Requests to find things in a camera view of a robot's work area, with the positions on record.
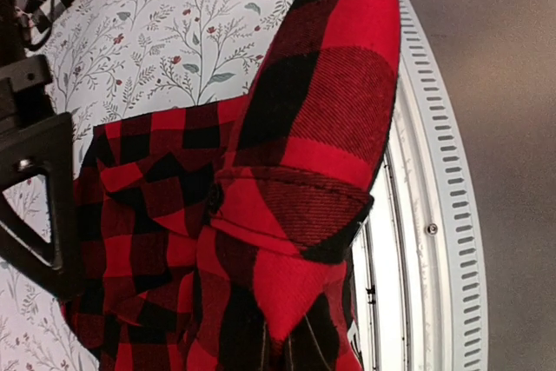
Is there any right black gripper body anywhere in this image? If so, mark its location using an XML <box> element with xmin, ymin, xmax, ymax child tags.
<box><xmin>1</xmin><ymin>55</ymin><xmax>55</xmax><ymax>145</ymax></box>

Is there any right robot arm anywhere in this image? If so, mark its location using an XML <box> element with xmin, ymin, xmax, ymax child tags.
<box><xmin>1</xmin><ymin>0</ymin><xmax>85</xmax><ymax>301</ymax></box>

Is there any front aluminium rail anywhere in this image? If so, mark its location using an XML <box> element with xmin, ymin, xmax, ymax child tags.
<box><xmin>350</xmin><ymin>0</ymin><xmax>489</xmax><ymax>370</ymax></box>

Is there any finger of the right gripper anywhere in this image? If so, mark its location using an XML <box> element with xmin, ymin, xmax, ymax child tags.
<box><xmin>1</xmin><ymin>112</ymin><xmax>84</xmax><ymax>300</ymax></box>

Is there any floral patterned table mat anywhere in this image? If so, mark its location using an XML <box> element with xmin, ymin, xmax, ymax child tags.
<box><xmin>0</xmin><ymin>0</ymin><xmax>314</xmax><ymax>371</ymax></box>

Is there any red black plaid shirt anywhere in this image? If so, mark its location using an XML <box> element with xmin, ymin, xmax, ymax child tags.
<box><xmin>62</xmin><ymin>0</ymin><xmax>400</xmax><ymax>370</ymax></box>

